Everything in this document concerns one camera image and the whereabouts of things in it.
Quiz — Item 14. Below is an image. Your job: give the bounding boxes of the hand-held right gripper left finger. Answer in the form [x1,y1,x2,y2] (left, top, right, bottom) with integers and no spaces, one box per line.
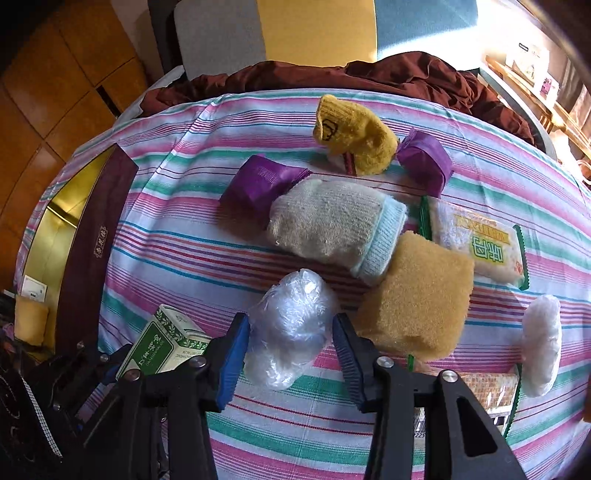
[78,312,252,480]

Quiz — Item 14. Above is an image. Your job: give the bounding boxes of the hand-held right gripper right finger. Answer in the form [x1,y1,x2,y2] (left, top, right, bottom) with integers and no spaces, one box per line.
[331,312,527,480]

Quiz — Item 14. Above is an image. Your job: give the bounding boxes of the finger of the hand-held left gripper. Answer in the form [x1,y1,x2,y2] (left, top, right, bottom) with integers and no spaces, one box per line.
[74,340,136,386]

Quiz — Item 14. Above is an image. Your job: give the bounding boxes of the green white tea box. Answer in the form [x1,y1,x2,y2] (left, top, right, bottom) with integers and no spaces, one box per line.
[115,305,213,381]

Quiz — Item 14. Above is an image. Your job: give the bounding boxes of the clear plastic bag ball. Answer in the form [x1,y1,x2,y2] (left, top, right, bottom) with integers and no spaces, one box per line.
[243,269,339,391]

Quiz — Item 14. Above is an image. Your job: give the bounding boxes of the maroon gift box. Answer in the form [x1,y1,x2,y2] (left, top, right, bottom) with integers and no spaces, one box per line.
[14,143,139,356]

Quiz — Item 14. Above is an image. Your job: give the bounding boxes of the beige sock with blue cuff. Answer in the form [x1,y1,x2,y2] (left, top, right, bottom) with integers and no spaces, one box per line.
[267,179,409,285]

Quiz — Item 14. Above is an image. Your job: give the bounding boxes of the square cracker packet green ends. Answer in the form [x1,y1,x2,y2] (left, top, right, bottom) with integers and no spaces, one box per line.
[409,353,522,439]

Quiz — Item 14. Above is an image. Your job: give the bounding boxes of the yellow knitted sock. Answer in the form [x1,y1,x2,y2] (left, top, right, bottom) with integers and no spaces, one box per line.
[313,95,400,176]

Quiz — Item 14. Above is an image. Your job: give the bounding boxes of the small yellow sponge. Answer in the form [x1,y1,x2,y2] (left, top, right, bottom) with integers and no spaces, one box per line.
[14,295,50,347]

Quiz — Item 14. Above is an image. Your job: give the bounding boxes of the white card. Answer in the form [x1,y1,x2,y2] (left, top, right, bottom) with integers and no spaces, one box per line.
[22,275,48,303]

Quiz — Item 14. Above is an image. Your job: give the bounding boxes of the yellow sponge block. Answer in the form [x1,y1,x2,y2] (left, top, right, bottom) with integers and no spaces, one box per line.
[355,231,476,360]

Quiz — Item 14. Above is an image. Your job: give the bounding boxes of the striped bed sheet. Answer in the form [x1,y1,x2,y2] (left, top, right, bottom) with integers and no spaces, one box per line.
[14,88,591,480]

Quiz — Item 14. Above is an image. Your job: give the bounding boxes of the rice cracker packet yellow label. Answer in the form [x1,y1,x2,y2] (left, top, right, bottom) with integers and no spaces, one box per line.
[419,196,529,291]

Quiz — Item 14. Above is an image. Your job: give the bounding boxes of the large purple packet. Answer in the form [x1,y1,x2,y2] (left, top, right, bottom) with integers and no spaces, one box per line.
[219,154,311,230]

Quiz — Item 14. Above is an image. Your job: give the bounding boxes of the white plastic bag roll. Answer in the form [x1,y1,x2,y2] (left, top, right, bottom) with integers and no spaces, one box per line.
[519,294,563,398]

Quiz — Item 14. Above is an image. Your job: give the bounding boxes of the small purple packet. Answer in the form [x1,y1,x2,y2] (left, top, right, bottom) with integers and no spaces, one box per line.
[396,128,454,197]

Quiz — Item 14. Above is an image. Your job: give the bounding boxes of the wooden cabinet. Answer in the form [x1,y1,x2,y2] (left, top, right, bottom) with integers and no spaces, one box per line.
[0,0,148,287]

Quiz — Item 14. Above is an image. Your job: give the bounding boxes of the maroon blanket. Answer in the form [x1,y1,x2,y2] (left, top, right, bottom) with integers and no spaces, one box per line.
[139,52,536,148]

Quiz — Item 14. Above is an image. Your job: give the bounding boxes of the wooden shelf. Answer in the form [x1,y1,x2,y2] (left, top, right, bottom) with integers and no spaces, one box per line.
[485,41,591,155]

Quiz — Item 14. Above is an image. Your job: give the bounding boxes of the grey yellow blue padded headboard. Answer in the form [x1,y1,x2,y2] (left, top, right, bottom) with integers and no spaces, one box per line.
[148,0,481,84]

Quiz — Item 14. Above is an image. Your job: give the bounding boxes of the small purple white box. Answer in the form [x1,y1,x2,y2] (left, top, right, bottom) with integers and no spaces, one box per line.
[538,76,560,102]

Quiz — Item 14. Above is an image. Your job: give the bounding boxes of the white carton box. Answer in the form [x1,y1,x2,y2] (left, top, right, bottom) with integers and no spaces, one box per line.
[505,44,550,84]

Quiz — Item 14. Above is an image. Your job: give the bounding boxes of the grey bed frame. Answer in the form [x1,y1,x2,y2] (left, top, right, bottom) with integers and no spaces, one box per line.
[479,68,559,158]

